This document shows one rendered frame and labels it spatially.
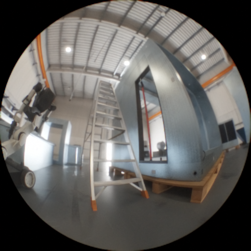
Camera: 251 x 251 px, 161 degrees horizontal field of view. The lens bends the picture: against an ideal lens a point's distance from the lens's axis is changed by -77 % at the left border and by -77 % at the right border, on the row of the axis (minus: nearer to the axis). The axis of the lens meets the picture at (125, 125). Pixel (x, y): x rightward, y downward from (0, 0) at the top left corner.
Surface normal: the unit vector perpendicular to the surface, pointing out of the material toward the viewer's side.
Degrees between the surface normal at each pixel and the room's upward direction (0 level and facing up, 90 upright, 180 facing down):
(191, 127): 90
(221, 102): 90
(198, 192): 90
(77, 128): 90
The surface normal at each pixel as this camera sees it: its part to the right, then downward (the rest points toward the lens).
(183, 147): -0.90, -0.15
